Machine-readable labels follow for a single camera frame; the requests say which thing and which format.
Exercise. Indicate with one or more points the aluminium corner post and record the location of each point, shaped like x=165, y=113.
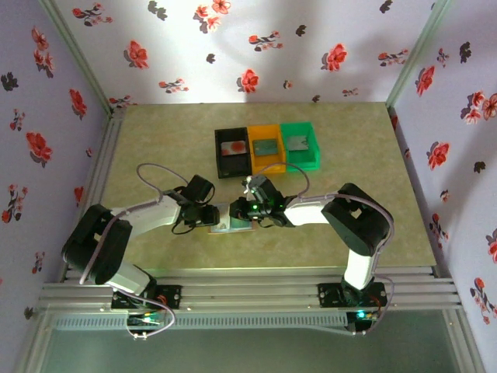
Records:
x=419, y=50
x=74, y=50

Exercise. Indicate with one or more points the red flower sample card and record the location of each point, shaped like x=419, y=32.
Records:
x=233, y=147

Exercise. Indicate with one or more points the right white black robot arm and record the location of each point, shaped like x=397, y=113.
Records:
x=357, y=221

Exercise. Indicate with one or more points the black plastic bin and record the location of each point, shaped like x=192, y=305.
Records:
x=233, y=165

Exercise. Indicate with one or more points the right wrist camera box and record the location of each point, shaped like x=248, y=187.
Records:
x=250, y=183

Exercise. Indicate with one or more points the left controller board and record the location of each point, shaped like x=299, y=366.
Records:
x=145, y=319

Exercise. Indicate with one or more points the yellow plastic bin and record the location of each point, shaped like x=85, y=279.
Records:
x=268, y=161

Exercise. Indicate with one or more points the right controller board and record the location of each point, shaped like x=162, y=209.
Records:
x=363, y=315

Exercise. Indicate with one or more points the controller board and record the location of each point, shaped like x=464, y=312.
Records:
x=363, y=315
x=145, y=319

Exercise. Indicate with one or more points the teal sample card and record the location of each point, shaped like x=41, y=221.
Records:
x=265, y=147

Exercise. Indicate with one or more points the pink card holder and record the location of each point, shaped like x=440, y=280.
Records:
x=226, y=211

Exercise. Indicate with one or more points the aluminium side rail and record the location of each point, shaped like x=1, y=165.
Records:
x=103, y=155

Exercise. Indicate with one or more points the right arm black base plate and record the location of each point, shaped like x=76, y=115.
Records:
x=328, y=295

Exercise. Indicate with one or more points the green plastic bin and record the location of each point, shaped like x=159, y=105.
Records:
x=304, y=158

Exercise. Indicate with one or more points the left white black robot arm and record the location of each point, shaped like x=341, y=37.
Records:
x=97, y=245

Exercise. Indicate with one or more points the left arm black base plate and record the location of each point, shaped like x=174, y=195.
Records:
x=171, y=297

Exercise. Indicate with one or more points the grey sample card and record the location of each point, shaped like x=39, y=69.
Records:
x=297, y=143

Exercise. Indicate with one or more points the aluminium frame rail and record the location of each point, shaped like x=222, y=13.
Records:
x=248, y=291

